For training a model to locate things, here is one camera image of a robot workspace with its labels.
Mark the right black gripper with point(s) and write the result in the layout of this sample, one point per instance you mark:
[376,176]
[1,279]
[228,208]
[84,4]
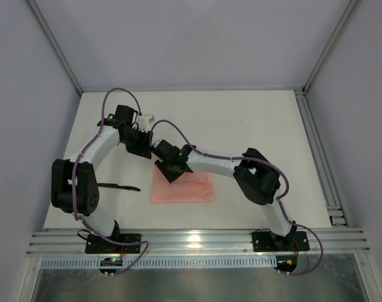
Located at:
[167,170]

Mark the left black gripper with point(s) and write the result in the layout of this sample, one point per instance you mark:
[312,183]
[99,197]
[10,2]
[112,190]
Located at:
[140,150]

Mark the pink cloth napkin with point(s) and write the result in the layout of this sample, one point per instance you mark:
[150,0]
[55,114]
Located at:
[196,187]

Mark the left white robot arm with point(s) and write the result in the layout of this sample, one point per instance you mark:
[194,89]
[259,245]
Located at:
[75,189]

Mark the left small controller board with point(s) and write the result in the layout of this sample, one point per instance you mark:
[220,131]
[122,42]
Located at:
[110,265]

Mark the small controller board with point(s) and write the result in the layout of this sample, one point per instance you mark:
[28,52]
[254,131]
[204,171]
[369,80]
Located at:
[110,265]
[286,264]

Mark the right small controller board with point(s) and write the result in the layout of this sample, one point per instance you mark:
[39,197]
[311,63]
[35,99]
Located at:
[286,264]

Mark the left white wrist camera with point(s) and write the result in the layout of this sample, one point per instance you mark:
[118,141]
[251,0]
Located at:
[145,122]

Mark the black handled knife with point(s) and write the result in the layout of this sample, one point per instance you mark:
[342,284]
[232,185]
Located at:
[117,186]

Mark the slotted cable duct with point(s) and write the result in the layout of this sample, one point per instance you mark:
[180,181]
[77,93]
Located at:
[160,262]

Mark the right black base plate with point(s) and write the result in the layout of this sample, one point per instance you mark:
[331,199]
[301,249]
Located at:
[266,241]

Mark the front aluminium rail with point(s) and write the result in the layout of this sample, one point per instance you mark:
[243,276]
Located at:
[65,242]

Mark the aluminium rail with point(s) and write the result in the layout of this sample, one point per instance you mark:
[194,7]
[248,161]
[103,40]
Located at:
[65,242]
[332,196]

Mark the right side aluminium rail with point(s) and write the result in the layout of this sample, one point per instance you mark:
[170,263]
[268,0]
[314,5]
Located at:
[332,196]

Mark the left corner aluminium post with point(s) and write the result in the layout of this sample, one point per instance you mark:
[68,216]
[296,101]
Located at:
[45,28]

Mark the corner aluminium post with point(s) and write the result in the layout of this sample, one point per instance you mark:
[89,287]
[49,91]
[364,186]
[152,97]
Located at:
[332,41]
[45,28]

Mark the right corner aluminium post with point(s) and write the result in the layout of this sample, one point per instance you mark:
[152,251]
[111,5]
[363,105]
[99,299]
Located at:
[332,41]

